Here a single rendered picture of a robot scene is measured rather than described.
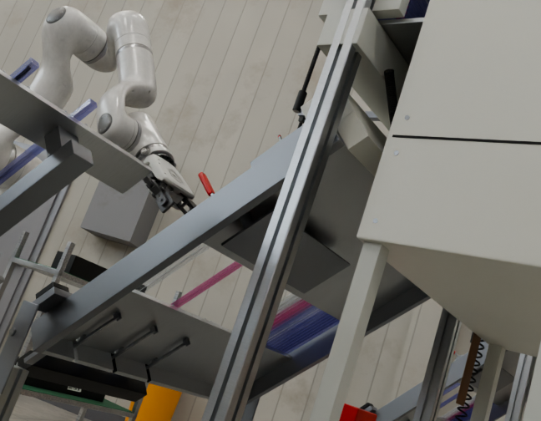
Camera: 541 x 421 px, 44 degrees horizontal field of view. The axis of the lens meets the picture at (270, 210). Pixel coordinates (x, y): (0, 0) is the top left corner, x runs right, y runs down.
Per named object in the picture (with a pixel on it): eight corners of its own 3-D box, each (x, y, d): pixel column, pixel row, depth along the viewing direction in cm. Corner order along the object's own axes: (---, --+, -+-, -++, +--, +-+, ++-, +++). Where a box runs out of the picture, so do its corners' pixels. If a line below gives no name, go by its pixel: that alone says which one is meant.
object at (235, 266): (119, 342, 143) (118, 336, 144) (124, 343, 144) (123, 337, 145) (309, 217, 129) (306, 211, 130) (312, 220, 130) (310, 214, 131)
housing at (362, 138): (326, 163, 108) (299, 106, 116) (432, 261, 145) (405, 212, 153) (368, 135, 106) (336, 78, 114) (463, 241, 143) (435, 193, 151)
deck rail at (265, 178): (32, 351, 126) (30, 323, 130) (41, 353, 128) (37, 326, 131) (339, 139, 106) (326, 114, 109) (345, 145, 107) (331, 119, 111)
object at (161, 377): (41, 353, 128) (37, 322, 132) (235, 407, 178) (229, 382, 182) (45, 350, 127) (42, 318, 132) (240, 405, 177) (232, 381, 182)
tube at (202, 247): (83, 329, 135) (82, 325, 136) (88, 331, 136) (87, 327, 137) (280, 195, 121) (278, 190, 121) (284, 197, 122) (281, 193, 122)
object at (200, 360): (43, 338, 129) (42, 325, 131) (237, 396, 179) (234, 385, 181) (114, 290, 124) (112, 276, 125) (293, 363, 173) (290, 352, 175)
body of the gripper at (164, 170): (152, 142, 139) (169, 174, 132) (183, 163, 147) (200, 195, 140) (127, 166, 141) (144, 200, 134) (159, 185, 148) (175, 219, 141)
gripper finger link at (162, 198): (154, 175, 131) (164, 197, 127) (164, 182, 134) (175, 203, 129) (142, 186, 132) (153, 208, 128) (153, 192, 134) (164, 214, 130)
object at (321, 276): (190, 250, 117) (184, 227, 120) (354, 338, 167) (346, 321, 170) (345, 144, 107) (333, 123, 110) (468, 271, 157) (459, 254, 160)
